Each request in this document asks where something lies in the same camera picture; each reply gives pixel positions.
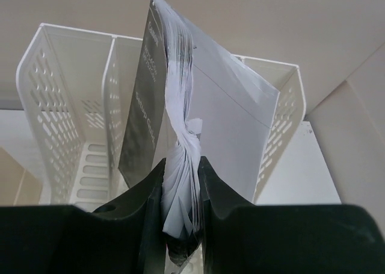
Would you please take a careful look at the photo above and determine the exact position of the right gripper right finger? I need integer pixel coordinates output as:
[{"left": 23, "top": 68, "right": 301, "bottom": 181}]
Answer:
[{"left": 199, "top": 157, "right": 384, "bottom": 273}]

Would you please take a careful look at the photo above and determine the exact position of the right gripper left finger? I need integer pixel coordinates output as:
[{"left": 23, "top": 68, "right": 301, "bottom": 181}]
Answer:
[{"left": 1, "top": 161, "right": 165, "bottom": 273}]

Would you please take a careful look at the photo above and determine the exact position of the grey setup guide booklet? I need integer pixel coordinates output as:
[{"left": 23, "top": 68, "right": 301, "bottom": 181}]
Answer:
[{"left": 119, "top": 0, "right": 279, "bottom": 267}]

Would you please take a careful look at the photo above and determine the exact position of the white file organizer rack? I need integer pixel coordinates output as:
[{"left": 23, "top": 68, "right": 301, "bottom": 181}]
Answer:
[{"left": 16, "top": 23, "right": 306, "bottom": 211}]

